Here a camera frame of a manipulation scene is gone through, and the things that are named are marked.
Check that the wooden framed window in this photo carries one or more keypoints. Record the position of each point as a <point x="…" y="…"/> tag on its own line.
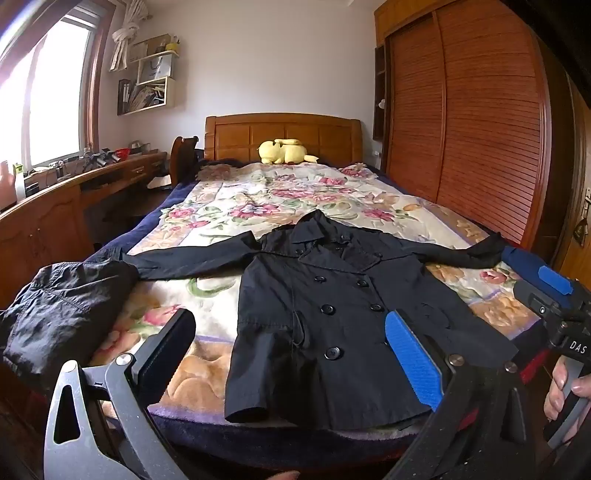
<point x="60" y="92"/>

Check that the black double-breasted coat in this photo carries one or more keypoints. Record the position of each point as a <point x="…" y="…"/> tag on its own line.
<point x="323" y="332"/>

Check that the wooden chair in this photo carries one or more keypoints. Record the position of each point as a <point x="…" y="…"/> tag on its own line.
<point x="182" y="157"/>

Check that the floral plush blanket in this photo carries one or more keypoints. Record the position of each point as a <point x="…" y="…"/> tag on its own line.
<point x="258" y="194"/>

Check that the tied white curtain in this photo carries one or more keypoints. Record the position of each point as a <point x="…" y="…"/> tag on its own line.
<point x="124" y="41"/>

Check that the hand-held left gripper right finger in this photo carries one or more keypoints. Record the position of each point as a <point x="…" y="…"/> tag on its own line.
<point x="413" y="360"/>

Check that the long wooden desk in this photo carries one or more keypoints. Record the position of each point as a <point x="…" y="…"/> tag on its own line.
<point x="51" y="221"/>

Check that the wooden slatted wardrobe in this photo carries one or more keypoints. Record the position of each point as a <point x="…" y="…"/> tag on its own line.
<point x="485" y="129"/>

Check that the yellow plush toy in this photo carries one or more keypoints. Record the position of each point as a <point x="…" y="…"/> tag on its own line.
<point x="281" y="151"/>

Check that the crumpled black jacket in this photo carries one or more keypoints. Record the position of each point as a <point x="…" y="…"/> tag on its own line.
<point x="60" y="309"/>

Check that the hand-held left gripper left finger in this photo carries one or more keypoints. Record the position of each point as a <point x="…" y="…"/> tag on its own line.
<point x="159" y="360"/>

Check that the wooden door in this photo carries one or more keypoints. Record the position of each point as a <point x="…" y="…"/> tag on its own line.
<point x="577" y="184"/>

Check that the wooden bed headboard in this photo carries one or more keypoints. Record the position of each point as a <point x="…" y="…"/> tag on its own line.
<point x="240" y="138"/>

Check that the person's right hand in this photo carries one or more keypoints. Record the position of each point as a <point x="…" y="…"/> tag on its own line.
<point x="559" y="387"/>

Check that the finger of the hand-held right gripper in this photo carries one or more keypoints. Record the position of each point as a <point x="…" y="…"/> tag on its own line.
<point x="531" y="297"/>
<point x="554" y="279"/>

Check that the navy blue bed sheet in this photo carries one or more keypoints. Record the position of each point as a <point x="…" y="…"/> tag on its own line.
<point x="152" y="210"/>

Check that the white wall shelf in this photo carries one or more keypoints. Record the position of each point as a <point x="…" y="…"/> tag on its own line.
<point x="154" y="87"/>

